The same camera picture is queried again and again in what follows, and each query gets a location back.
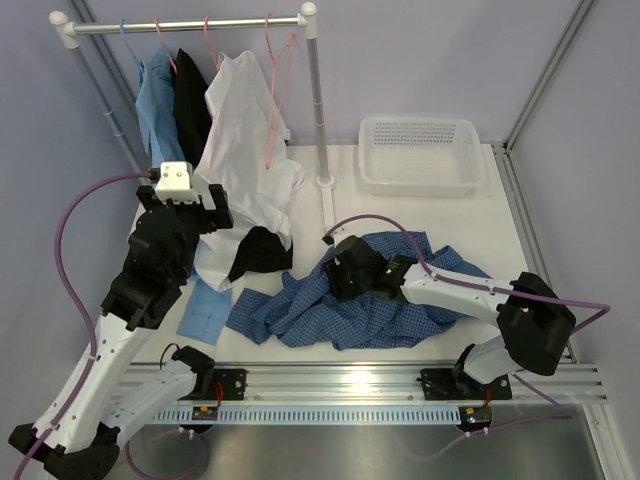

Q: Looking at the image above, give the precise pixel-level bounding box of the white shirt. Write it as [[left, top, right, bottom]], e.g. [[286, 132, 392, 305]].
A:
[[195, 51, 307, 291]]

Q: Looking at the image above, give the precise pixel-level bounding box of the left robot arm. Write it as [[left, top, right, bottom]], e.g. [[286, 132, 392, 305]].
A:
[[9, 184, 233, 479]]

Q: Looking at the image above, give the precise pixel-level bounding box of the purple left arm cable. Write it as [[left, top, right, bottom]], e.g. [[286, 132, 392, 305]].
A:
[[9, 169, 161, 480]]

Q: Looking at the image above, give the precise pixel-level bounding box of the aluminium frame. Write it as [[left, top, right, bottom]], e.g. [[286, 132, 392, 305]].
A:
[[84, 1, 586, 279]]

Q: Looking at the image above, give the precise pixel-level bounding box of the light blue shirt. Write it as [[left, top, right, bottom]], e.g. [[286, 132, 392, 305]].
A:
[[135, 48, 231, 345]]

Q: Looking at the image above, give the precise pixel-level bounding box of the white clothes rack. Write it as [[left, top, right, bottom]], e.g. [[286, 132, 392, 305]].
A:
[[49, 1, 337, 234]]

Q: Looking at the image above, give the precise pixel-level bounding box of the black shirt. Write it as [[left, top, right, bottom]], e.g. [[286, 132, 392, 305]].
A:
[[170, 49, 293, 282]]

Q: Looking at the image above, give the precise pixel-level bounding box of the pink hanger of black shirt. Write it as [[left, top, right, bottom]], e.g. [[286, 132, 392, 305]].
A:
[[154, 17, 178, 76]]

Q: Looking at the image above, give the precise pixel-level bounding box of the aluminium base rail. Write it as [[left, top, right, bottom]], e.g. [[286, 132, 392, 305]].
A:
[[114, 360, 609, 404]]

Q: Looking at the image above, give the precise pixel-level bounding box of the pink hanger of white shirt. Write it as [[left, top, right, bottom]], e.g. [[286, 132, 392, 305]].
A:
[[203, 16, 220, 72]]

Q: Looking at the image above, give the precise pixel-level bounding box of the white slotted cable duct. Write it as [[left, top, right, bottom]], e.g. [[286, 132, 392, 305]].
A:
[[147, 404, 461, 426]]

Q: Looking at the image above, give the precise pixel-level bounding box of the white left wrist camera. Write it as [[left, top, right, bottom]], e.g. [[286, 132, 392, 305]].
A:
[[154, 161, 200, 205]]

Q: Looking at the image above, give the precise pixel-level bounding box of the blue hanger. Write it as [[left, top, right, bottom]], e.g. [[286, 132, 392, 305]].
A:
[[119, 19, 140, 67]]

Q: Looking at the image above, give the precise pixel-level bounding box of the pink hanger of checked shirt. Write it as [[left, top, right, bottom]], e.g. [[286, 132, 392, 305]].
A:
[[264, 12, 297, 170]]

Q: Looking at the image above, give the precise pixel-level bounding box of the blue checked shirt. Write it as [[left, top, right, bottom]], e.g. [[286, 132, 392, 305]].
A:
[[226, 248, 465, 351]]

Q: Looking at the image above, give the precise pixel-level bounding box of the white plastic basket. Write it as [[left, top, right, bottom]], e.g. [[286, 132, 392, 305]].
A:
[[358, 117, 487, 198]]

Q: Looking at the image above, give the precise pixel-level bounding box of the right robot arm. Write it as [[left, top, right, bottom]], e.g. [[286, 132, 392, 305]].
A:
[[325, 236, 576, 400]]

